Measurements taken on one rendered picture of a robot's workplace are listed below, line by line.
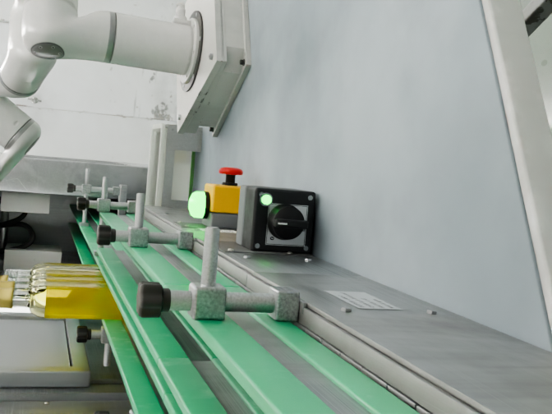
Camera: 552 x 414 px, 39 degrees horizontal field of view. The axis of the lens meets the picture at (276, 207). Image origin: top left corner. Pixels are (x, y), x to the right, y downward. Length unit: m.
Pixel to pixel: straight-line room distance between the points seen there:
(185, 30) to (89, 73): 3.81
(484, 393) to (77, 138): 4.92
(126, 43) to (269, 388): 1.08
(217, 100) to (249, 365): 1.01
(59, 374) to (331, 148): 0.69
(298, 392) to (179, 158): 1.30
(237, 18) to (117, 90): 3.90
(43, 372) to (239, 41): 0.67
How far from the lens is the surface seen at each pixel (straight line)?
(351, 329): 0.55
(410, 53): 0.78
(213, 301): 0.61
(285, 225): 0.92
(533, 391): 0.44
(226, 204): 1.23
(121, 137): 5.28
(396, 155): 0.78
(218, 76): 1.39
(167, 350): 0.82
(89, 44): 1.45
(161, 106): 5.32
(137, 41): 1.46
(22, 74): 1.57
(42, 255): 2.64
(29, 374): 1.41
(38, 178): 2.50
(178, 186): 1.72
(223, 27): 1.40
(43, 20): 1.44
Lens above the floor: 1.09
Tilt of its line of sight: 17 degrees down
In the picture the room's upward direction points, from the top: 86 degrees counter-clockwise
